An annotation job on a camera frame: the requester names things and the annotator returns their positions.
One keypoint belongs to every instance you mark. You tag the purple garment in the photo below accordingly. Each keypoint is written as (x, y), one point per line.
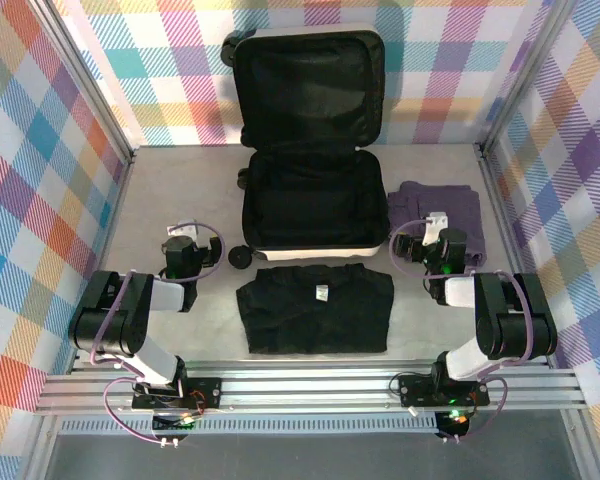
(460, 210)

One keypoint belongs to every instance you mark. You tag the white hard-shell suitcase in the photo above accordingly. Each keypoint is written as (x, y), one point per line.
(310, 215)

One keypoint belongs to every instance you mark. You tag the black t-shirt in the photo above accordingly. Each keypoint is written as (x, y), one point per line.
(305, 320)

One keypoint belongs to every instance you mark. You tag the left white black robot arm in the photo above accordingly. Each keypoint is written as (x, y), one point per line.
(105, 325)

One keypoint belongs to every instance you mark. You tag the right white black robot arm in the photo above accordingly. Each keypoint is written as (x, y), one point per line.
(520, 325)

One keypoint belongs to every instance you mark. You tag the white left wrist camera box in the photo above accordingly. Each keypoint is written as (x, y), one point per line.
(185, 230)

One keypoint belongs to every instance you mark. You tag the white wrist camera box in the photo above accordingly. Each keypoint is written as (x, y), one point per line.
(436, 222)
(185, 230)

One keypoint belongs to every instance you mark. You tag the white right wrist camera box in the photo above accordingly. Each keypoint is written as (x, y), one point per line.
(436, 222)

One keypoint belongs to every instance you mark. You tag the aluminium table side rail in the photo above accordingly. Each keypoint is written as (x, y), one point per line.
(496, 190)
(111, 225)

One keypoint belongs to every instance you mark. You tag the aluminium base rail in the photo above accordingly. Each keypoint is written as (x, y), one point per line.
(305, 392)

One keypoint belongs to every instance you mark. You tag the aluminium frame post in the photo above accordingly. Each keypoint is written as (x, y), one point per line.
(525, 75)
(85, 75)

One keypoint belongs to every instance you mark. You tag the aluminium front frame leg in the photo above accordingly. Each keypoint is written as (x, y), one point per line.
(36, 470)
(590, 460)

